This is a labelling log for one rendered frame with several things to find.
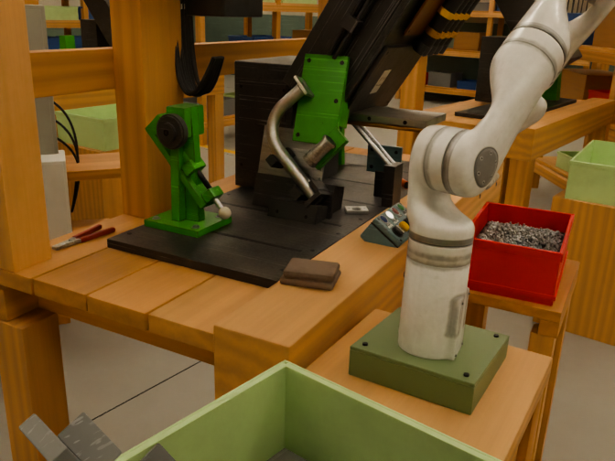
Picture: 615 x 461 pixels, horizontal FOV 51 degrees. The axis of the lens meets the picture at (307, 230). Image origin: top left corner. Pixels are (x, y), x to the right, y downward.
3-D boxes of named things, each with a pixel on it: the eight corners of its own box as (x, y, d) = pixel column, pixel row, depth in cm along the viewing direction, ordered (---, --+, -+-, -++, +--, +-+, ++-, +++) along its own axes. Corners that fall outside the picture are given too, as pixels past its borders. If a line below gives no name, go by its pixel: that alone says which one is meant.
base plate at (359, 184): (447, 172, 211) (447, 166, 210) (276, 291, 118) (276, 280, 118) (332, 155, 229) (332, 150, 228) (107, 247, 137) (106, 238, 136)
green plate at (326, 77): (348, 149, 158) (361, 64, 156) (334, 146, 151) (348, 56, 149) (306, 144, 163) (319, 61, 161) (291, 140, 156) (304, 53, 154)
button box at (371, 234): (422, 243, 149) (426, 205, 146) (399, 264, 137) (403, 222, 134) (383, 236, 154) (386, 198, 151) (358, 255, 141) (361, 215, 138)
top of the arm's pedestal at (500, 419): (549, 378, 106) (553, 357, 105) (497, 494, 80) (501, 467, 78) (373, 326, 121) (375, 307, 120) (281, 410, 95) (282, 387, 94)
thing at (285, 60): (339, 173, 197) (345, 58, 186) (290, 196, 171) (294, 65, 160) (287, 165, 205) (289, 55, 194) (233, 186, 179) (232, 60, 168)
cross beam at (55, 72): (315, 64, 233) (316, 37, 230) (6, 101, 124) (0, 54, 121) (303, 63, 235) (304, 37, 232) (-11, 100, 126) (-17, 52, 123)
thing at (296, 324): (499, 202, 225) (504, 161, 221) (287, 433, 100) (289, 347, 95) (459, 196, 232) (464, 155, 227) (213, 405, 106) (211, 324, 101)
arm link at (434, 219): (404, 123, 89) (393, 242, 94) (462, 133, 82) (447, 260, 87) (445, 122, 95) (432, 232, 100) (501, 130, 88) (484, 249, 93)
